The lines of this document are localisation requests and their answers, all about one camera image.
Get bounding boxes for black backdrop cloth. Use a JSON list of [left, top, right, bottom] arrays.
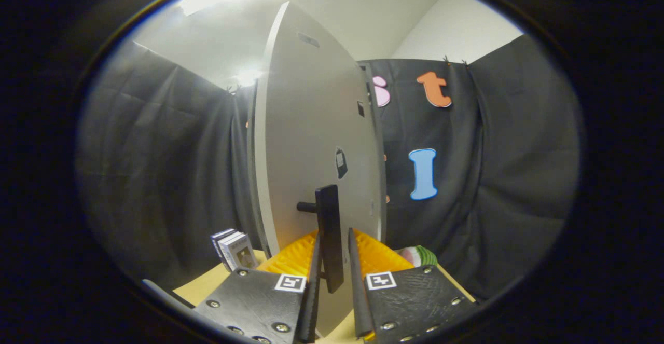
[[75, 34, 580, 303]]

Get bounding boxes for watermelon slice toy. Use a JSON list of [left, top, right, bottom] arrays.
[[397, 245, 438, 268]]

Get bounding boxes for grey shoe cabinet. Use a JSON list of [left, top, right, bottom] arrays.
[[246, 61, 389, 259]]

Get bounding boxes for black door handle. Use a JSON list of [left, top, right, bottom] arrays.
[[297, 184, 345, 294]]

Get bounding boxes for white cover book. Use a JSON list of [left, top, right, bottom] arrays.
[[220, 231, 259, 271]]

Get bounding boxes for dark blue book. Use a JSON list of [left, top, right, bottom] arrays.
[[211, 228, 237, 272]]

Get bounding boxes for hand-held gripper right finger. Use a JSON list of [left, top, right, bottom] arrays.
[[348, 227, 479, 342]]

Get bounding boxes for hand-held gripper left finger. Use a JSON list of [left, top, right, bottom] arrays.
[[192, 229, 322, 344]]

